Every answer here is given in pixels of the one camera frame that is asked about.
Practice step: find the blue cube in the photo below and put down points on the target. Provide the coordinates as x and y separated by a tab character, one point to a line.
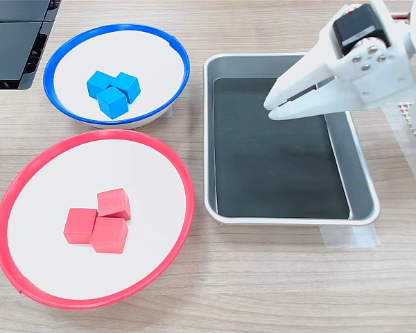
112	103
126	85
97	82

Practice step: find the red cube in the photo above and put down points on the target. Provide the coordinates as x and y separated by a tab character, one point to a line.
113	203
108	236
78	225

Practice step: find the black tray mat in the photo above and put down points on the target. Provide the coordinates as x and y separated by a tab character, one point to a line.
281	166

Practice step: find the steel tray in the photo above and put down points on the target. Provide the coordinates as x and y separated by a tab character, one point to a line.
360	194

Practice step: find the pale perforated plate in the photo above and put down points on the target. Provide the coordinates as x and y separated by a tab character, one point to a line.
405	108

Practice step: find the wide clear tape sheet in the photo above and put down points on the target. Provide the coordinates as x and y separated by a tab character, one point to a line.
407	166

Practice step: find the short clear tape strip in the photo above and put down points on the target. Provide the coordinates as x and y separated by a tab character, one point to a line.
350	237

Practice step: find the blue-rimmed white plate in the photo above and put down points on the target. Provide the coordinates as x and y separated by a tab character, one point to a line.
131	45

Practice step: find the red-rimmed white plate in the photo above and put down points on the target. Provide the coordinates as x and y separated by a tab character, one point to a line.
142	173

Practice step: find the black device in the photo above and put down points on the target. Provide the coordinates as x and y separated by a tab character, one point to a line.
7	41

